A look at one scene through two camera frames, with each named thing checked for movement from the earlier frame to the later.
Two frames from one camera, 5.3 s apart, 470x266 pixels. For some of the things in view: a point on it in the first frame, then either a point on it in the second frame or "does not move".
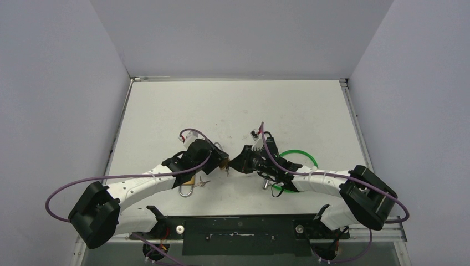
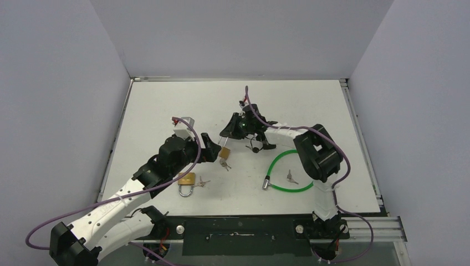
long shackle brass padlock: x=225 y=162 -> x=225 y=152
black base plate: x=245 y=236 does not move
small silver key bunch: x=201 y=183 does not move
